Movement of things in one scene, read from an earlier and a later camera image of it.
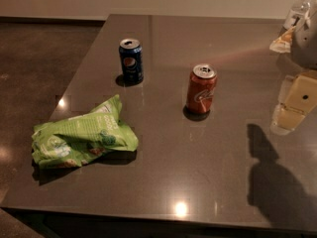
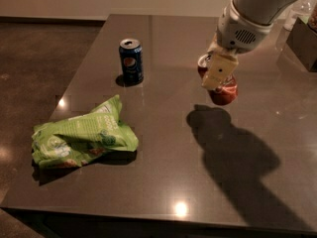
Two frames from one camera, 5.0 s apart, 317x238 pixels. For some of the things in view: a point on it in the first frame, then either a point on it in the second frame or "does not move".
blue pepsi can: x=131 y=58 does not move
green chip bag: x=71 y=142 does not move
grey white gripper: x=305 y=47 -> x=240 y=31
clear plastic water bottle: x=299 y=7 does not move
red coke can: x=200 y=91 -> x=228 y=91
